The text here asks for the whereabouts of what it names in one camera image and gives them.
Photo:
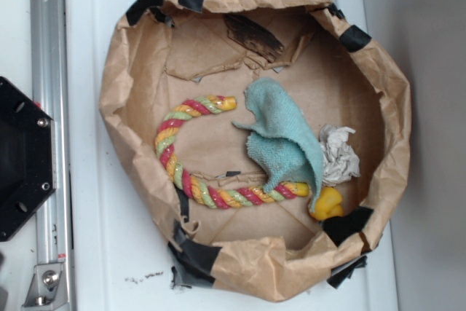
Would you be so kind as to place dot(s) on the teal terry cloth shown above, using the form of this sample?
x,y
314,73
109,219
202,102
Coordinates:
x,y
280,141

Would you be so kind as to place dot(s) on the brown paper bag bin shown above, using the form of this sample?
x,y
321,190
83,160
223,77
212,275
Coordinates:
x,y
173,86

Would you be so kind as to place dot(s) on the metal corner bracket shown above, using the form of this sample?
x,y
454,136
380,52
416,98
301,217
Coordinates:
x,y
47,290

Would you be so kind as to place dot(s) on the aluminium extrusion rail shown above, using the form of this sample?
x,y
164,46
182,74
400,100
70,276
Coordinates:
x,y
49,81

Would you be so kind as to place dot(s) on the yellow plastic toy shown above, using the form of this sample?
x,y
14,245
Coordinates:
x,y
328,204

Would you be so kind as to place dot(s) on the crumpled white paper ball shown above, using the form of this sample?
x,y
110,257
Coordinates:
x,y
340,162

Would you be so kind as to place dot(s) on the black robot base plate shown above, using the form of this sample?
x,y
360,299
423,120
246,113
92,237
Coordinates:
x,y
27,177

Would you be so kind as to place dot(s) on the white tray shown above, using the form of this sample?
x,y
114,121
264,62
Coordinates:
x,y
121,260

